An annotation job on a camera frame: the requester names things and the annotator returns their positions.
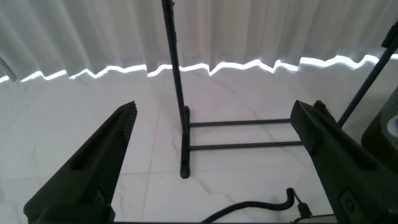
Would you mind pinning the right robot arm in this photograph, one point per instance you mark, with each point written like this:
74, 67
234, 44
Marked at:
381, 146

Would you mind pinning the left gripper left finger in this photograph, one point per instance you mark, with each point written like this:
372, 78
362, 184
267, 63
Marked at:
87, 174

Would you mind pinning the black clothes rack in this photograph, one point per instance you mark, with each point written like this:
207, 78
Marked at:
175, 62

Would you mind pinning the white curtain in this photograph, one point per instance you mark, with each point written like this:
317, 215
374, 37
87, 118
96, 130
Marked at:
93, 31

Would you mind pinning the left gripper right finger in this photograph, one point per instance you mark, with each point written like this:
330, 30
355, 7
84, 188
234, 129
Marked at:
351, 180

